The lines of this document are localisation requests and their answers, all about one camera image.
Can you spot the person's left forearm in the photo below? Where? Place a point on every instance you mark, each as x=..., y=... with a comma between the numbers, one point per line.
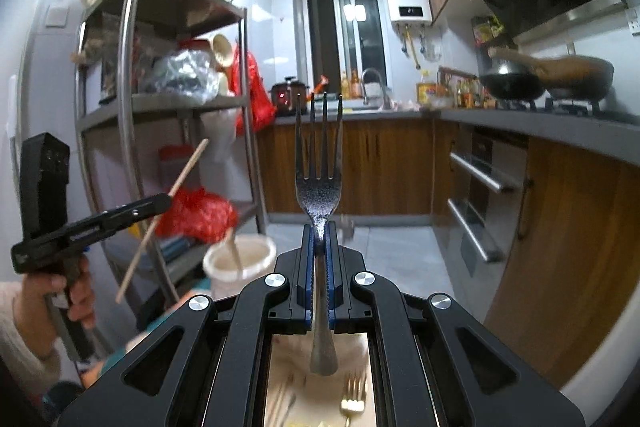
x=20, y=352

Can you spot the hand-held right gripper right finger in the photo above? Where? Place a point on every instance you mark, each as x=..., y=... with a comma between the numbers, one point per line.
x=331, y=257

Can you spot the white wall socket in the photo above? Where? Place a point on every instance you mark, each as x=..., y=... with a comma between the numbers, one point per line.
x=634, y=21

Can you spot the black wok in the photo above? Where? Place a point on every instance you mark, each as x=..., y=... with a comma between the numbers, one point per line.
x=510, y=86

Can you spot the gold fork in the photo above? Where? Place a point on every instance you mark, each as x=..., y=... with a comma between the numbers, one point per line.
x=352, y=404

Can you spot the white wall switch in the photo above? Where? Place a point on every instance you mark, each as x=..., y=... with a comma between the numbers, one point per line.
x=56, y=16

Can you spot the row of condiment bottles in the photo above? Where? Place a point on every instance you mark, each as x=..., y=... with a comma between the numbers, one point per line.
x=465, y=97

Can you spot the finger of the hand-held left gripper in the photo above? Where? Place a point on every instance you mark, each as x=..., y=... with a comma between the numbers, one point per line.
x=140, y=209

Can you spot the beige ladle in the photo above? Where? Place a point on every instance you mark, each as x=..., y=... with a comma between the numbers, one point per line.
x=222, y=49

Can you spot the dark metal fork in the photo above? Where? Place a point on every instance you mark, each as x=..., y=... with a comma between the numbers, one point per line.
x=317, y=202

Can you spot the red lid plastic container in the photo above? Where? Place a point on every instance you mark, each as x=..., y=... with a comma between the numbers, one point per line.
x=175, y=164

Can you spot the metal shelf rack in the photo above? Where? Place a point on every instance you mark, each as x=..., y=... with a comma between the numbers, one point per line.
x=160, y=104

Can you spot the clear plastic bag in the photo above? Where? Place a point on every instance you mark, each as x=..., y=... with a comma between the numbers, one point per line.
x=180, y=74

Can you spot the dark red pressure cooker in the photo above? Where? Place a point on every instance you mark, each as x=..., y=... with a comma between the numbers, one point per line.
x=287, y=97

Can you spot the steel faucet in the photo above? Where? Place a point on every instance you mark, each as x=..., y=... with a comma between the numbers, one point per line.
x=387, y=99

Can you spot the hanging red plastic bag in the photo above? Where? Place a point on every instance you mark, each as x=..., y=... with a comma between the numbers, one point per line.
x=257, y=107

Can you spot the built-in steel oven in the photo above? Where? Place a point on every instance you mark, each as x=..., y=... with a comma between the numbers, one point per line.
x=505, y=212

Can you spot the wooden spoon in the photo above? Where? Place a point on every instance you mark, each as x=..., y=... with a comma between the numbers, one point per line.
x=234, y=252

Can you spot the seasoning packets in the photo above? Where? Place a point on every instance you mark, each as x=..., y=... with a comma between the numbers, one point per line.
x=487, y=31

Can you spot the orange bottles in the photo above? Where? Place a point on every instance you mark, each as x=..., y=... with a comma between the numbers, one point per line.
x=351, y=87

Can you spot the gas stove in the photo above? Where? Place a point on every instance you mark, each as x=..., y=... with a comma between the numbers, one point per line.
x=570, y=107

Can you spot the person's left hand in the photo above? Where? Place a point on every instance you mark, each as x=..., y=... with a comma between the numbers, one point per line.
x=82, y=297

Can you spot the crumpled red plastic bag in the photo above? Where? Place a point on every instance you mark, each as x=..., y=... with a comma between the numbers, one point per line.
x=200, y=214

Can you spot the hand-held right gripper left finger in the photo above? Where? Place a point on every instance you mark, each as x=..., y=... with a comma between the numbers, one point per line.
x=310, y=257

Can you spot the yellow oil bottle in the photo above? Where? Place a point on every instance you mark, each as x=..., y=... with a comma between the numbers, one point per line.
x=425, y=94

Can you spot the wooden base cabinet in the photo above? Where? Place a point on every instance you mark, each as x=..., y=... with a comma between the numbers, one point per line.
x=580, y=257
x=390, y=162

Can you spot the sliding window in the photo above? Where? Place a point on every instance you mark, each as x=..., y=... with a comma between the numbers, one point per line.
x=325, y=32

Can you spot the wooden chopstick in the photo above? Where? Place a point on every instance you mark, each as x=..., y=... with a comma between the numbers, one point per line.
x=190, y=167

